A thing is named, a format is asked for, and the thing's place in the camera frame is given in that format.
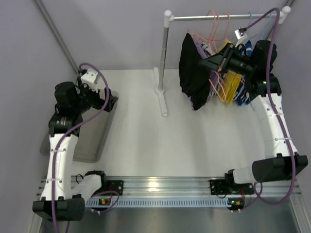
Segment pink hanger of black trousers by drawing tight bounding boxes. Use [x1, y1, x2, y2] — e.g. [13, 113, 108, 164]
[187, 29, 211, 43]

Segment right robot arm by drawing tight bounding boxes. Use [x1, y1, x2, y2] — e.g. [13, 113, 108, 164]
[198, 40, 309, 186]

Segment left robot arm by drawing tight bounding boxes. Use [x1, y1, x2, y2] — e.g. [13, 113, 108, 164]
[32, 82, 119, 223]

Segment purple trousers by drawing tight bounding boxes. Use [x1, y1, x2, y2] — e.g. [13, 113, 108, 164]
[188, 30, 217, 102]

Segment yellow trousers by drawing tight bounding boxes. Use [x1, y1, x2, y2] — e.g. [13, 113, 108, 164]
[217, 41, 245, 105]

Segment pink hanger of purple trousers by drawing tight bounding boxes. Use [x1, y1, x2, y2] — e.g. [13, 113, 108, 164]
[207, 9, 219, 55]

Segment black white print trousers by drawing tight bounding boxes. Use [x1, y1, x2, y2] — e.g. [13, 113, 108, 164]
[199, 42, 220, 101]

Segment blue white print trousers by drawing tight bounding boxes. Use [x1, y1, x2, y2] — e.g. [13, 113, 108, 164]
[234, 40, 256, 107]

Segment light blue hanger with trousers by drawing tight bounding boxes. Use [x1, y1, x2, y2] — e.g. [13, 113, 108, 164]
[246, 11, 262, 42]

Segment empty light blue hanger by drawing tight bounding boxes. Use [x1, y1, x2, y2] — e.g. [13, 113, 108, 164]
[258, 13, 272, 40]

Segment grey plastic bin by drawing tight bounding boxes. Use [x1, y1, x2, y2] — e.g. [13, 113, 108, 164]
[40, 85, 119, 163]

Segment white metal clothes rack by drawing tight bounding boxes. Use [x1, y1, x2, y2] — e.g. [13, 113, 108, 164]
[153, 6, 292, 117]

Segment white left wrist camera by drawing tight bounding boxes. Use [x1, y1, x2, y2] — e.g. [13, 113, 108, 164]
[80, 68, 100, 93]

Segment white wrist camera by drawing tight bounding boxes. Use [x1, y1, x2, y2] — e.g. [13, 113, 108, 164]
[80, 68, 100, 93]
[235, 28, 247, 48]

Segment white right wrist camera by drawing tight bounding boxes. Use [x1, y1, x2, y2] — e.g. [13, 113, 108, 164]
[235, 28, 247, 48]

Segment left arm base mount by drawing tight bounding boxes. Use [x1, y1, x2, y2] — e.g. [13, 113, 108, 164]
[95, 180, 124, 196]

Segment aluminium mounting rail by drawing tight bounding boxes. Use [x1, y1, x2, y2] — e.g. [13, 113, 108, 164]
[36, 176, 302, 198]

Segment blue slotted cable duct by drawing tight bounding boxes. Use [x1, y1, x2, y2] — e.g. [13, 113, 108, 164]
[86, 198, 231, 208]

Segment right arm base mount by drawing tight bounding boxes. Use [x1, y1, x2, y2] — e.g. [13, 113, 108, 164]
[209, 179, 255, 196]

